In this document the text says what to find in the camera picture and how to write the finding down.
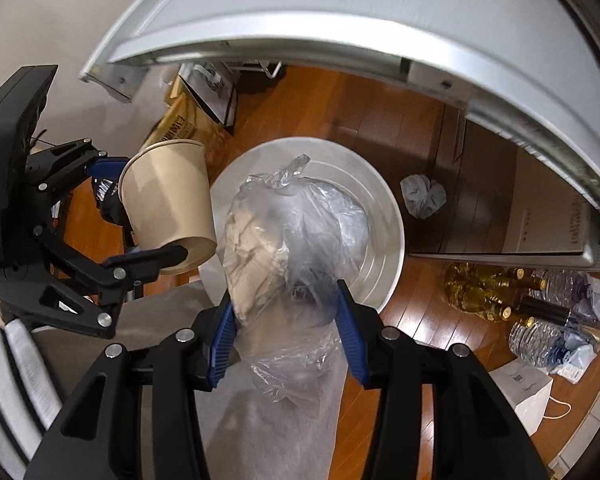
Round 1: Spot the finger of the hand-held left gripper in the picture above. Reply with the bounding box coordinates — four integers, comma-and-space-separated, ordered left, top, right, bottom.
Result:
10, 225, 189, 339
26, 137, 131, 207

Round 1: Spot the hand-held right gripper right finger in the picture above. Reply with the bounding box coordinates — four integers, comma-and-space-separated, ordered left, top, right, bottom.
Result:
336, 280, 548, 480

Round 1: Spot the person's grey trouser leg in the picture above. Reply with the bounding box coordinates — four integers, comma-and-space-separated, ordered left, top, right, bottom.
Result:
30, 280, 346, 480

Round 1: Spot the large cardboard box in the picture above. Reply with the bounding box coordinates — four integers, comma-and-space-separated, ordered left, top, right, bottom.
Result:
500, 150, 595, 262

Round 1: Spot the black bottle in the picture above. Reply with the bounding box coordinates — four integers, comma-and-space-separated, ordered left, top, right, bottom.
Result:
520, 296, 573, 328

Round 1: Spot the plastic bag with paper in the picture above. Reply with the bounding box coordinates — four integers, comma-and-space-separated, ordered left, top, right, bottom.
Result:
223, 154, 371, 406

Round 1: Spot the person's left forearm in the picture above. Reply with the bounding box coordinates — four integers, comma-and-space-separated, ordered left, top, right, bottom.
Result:
0, 320, 66, 480

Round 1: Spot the white printed paper bag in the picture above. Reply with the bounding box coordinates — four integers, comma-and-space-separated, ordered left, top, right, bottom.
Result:
177, 62, 238, 126

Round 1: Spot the crumpled grey plastic bag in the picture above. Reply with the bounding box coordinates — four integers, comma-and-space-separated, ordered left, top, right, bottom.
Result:
400, 174, 448, 220

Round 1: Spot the clear plastic water bottle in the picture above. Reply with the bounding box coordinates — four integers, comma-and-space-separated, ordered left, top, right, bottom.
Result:
509, 317, 581, 368
532, 267, 588, 302

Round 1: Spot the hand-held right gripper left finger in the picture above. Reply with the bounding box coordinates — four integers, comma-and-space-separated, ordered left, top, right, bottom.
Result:
24, 290, 238, 480

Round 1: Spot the crumpled white blue wrapper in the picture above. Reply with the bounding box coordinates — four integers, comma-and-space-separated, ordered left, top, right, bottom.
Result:
575, 272, 600, 322
555, 332, 599, 384

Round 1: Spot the brown paper cup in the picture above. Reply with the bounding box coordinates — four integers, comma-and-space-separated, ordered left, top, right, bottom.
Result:
118, 139, 218, 277

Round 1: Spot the cluster of golden glass bottles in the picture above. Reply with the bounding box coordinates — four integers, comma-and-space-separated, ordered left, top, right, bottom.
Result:
445, 262, 546, 328

